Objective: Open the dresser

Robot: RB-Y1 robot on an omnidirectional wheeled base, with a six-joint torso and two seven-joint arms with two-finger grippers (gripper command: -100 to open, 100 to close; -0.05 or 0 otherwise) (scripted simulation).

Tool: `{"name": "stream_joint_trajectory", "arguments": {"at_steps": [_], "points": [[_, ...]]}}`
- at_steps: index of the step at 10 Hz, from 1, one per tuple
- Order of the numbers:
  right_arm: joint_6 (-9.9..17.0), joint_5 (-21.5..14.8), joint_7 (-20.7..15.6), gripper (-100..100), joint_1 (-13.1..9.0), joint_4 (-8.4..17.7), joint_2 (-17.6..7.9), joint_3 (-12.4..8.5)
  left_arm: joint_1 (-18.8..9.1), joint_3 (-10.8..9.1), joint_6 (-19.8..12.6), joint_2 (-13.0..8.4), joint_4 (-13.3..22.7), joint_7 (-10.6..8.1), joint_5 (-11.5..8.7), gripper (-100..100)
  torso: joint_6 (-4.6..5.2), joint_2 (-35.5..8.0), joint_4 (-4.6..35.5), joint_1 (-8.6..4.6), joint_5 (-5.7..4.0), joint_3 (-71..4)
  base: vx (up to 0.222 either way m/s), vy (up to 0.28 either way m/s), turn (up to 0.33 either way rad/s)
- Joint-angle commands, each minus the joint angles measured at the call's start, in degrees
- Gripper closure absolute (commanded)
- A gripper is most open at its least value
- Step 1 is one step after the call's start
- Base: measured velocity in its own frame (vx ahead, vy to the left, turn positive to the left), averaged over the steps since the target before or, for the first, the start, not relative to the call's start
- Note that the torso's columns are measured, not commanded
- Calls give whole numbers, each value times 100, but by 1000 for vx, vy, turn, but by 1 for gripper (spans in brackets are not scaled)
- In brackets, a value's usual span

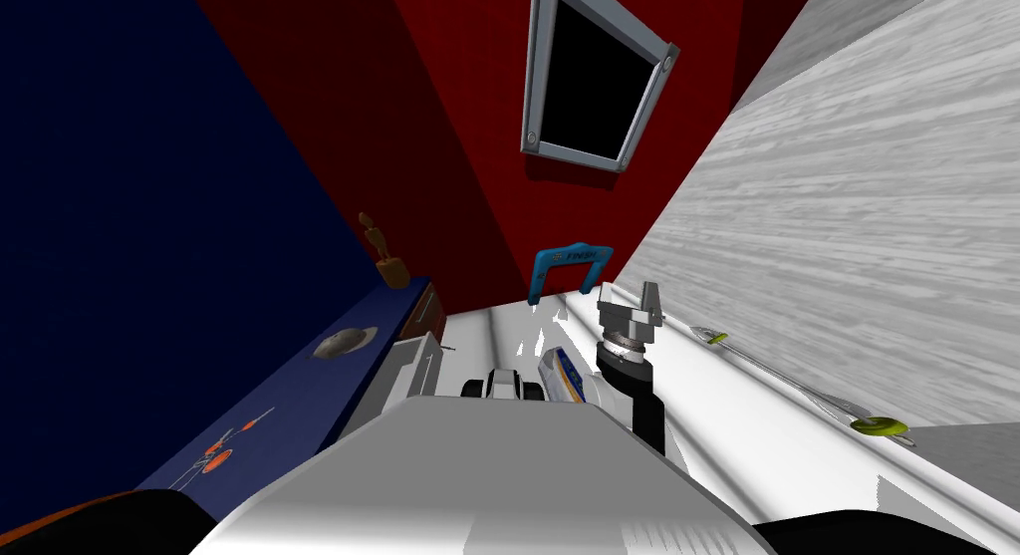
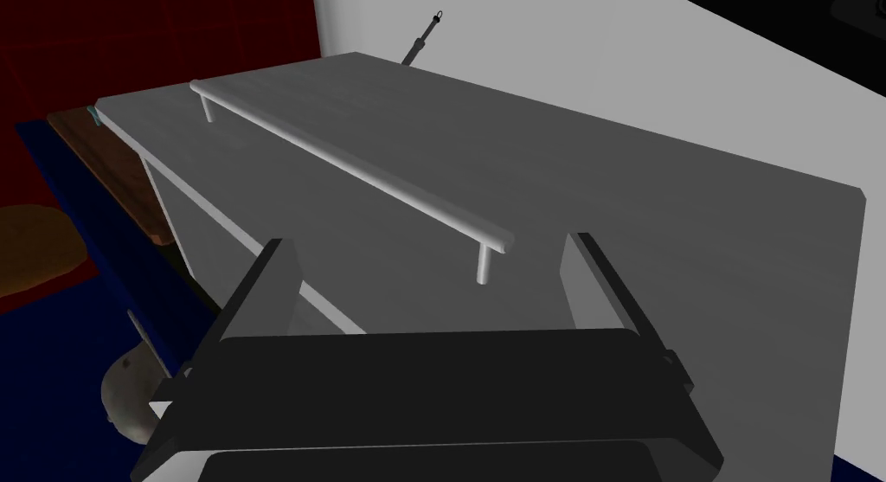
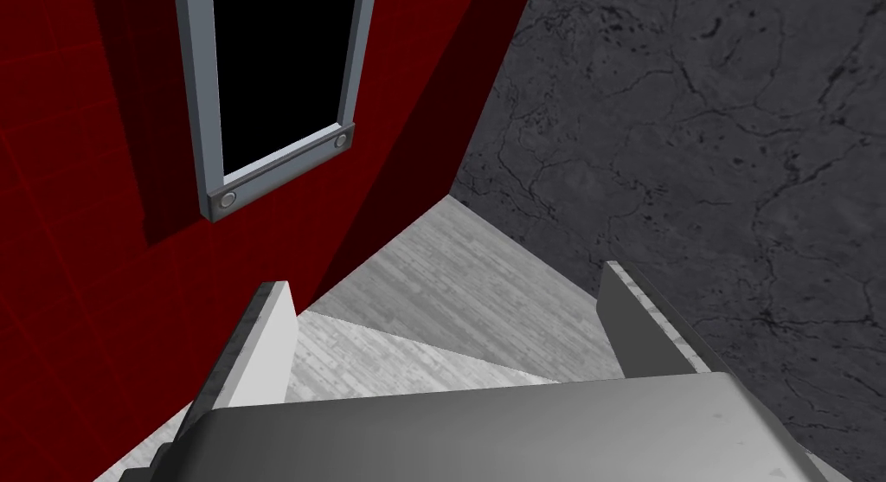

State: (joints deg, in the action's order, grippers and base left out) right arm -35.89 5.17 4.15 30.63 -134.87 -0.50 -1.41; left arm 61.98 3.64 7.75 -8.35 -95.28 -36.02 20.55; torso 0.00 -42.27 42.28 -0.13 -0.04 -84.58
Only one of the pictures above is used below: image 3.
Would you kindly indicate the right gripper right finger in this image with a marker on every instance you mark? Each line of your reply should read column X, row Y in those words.
column 640, row 333

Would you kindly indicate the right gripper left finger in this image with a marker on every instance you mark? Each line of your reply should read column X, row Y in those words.
column 259, row 357

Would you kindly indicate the grey framed window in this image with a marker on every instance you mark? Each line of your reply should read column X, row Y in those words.
column 277, row 87

